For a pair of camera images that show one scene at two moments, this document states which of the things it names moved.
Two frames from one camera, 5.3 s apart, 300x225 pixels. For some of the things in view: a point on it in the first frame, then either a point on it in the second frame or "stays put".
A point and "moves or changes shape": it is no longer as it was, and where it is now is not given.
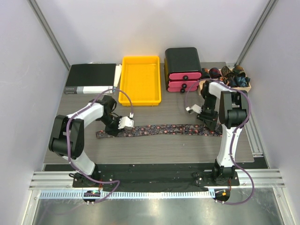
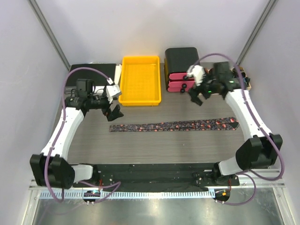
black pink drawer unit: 182,69 stays put
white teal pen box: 117,71 stays put
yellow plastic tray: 140,78 stays put
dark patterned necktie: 208,130 moves or changes shape
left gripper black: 114,131 → 115,114
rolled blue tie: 243,81 stays put
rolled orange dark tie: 239,70 stays put
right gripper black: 210,121 → 193,93
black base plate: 157,177 stays put
